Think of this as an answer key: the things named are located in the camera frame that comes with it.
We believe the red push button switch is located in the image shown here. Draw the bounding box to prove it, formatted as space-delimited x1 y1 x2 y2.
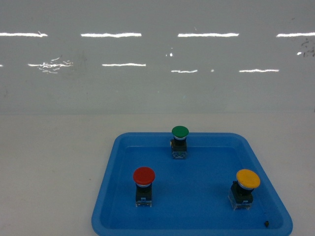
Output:
133 167 156 207

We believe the yellow push button switch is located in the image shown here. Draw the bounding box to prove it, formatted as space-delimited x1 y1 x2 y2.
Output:
228 169 261 210

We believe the blue plastic tray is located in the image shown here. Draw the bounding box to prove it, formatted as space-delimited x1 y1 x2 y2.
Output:
92 133 293 236

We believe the green push button switch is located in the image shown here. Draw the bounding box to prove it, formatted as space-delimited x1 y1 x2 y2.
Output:
170 125 189 159

